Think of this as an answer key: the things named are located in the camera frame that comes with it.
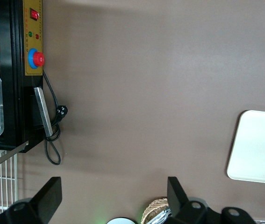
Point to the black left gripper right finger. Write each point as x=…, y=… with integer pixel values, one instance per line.
x=176, y=196

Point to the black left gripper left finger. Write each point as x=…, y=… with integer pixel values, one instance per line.
x=45, y=198

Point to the aluminium foil tray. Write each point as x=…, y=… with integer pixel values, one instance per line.
x=163, y=215

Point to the cream plastic tray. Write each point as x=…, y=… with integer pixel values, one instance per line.
x=258, y=147

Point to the light oval wicker basket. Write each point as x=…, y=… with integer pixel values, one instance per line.
x=152, y=208

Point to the silver metal lever strip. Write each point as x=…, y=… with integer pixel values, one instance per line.
x=6, y=155

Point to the black sealing machine yellow panel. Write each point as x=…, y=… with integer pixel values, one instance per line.
x=8, y=93

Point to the red emergency stop button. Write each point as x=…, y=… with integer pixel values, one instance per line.
x=37, y=58

